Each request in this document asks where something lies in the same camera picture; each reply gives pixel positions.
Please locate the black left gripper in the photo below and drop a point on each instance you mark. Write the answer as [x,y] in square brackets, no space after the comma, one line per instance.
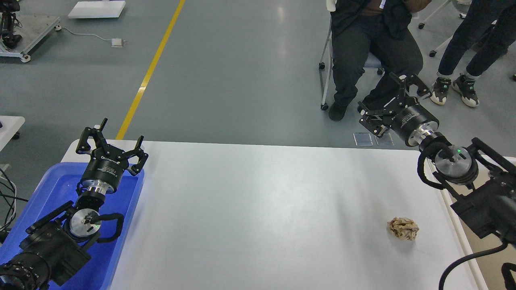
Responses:
[104,167]

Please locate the white side table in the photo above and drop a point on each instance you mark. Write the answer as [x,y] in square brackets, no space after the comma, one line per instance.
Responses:
[10,125]

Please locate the left clear floor plate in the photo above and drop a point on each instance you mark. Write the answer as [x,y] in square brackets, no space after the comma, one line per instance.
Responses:
[363,139]

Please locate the grey office chair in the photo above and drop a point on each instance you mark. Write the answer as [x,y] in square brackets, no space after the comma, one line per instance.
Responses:
[325,68]

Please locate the right clear floor plate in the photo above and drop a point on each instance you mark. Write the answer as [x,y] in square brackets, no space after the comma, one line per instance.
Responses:
[385,140]

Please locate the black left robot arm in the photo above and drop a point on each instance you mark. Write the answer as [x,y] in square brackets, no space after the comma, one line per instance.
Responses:
[56,246]

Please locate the crumpled brown paper ball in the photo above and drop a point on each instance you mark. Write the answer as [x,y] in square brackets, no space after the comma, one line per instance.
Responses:
[403,228]

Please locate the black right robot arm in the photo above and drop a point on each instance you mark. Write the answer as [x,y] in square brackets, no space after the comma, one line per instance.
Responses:
[482,181]

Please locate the white chair base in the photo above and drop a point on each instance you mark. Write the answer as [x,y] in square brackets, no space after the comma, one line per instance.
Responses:
[442,21]

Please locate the seated person in black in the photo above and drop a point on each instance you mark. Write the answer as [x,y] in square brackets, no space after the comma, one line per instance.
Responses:
[395,46]

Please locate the wheeled metal platform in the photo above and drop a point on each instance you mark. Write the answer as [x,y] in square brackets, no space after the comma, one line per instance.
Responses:
[20,34]

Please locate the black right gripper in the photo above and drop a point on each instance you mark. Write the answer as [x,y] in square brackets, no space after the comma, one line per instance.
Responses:
[413,123]

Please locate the white power adapter with cable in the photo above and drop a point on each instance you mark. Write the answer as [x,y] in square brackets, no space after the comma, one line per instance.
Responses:
[114,42]

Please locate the white flat board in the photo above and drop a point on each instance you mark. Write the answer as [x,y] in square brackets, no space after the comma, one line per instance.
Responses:
[97,9]

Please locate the clear floor plate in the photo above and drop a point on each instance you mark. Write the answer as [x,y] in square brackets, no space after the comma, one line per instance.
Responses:
[385,140]
[363,139]

